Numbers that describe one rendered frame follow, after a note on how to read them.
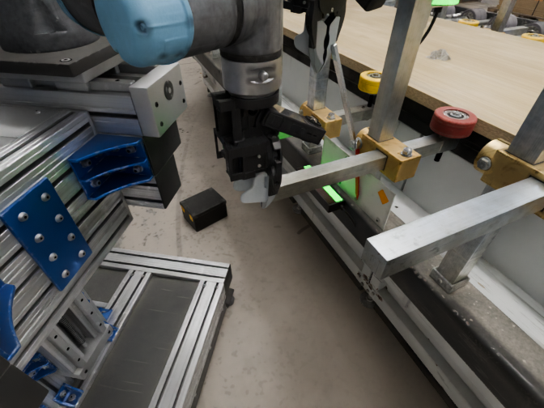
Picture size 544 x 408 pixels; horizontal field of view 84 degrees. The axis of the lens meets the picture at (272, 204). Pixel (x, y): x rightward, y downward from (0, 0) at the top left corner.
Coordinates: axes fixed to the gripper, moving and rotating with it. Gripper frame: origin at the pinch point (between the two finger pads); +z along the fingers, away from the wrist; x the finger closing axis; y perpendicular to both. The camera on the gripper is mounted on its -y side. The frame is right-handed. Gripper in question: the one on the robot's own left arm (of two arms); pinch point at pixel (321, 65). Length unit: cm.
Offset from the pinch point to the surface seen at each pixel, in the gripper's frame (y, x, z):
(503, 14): 2, -126, 8
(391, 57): -10.3, -5.4, -2.8
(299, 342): -7, 4, 100
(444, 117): -19.4, -16.1, 8.7
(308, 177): -9.6, 13.3, 13.4
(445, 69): -6.9, -47.9, 9.7
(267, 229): 45, -30, 101
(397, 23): -9.9, -5.6, -7.6
